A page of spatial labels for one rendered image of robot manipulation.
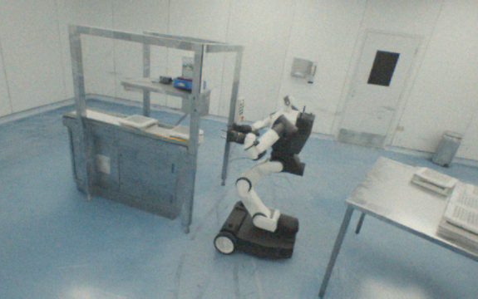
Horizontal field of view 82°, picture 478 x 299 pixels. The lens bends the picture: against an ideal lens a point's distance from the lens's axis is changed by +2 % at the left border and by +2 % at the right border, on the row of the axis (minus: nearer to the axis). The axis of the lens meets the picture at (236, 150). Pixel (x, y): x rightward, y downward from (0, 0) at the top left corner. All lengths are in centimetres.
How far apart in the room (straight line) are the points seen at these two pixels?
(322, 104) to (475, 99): 262
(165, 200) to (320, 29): 419
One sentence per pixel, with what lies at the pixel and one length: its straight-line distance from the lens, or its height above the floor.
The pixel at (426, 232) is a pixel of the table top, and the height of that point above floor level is 86.
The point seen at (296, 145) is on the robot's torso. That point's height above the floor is 104.
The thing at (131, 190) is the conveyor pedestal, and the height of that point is 20.
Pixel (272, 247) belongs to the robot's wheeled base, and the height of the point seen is 17.
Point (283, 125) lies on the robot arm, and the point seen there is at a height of 121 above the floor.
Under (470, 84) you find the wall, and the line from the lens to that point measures 651.
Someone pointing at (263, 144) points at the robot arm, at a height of 109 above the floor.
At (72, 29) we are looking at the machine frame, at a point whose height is 160.
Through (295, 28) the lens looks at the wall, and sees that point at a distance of 562.
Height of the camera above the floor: 173
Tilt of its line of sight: 22 degrees down
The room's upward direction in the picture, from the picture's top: 8 degrees clockwise
